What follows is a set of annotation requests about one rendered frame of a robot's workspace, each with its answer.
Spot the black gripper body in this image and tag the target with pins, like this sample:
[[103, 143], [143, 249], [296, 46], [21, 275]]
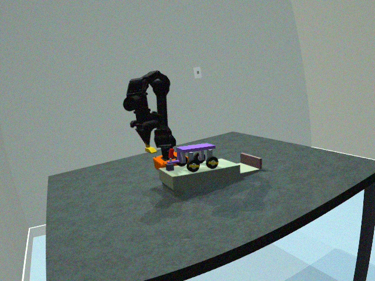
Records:
[[143, 120]]

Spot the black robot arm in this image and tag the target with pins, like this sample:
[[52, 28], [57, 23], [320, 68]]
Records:
[[137, 98]]

